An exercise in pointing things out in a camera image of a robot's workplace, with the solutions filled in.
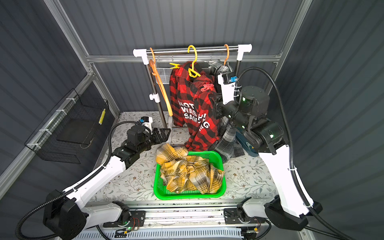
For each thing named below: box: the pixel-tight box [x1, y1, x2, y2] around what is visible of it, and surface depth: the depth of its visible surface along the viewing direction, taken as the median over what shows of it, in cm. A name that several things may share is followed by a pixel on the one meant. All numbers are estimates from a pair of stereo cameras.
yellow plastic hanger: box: [187, 45, 201, 78], surface depth 59 cm
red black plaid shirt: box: [169, 61, 220, 152], surface depth 64 cm
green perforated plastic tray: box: [153, 151, 226, 200], surface depth 82 cm
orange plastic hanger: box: [149, 47, 174, 117], surface depth 61 cm
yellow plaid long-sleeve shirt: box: [155, 143, 225, 195], surface depth 81 cm
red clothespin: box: [200, 83, 214, 92], surface depth 53 cm
